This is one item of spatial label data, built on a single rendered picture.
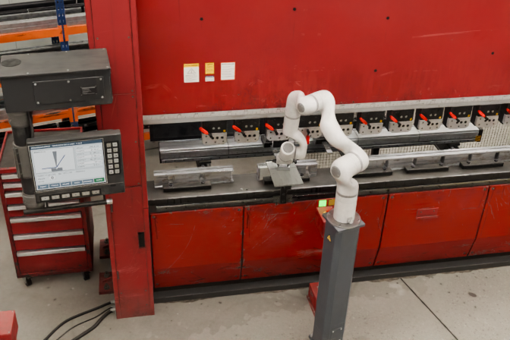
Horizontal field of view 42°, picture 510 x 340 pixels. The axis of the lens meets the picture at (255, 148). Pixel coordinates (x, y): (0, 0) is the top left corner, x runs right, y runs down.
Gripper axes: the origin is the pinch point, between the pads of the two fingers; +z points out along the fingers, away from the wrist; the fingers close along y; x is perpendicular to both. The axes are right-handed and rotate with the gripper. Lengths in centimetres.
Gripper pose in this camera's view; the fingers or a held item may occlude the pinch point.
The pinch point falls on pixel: (283, 163)
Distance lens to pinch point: 415.6
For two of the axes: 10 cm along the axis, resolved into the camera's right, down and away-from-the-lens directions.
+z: -0.5, 3.2, 9.5
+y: -10.0, -0.1, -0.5
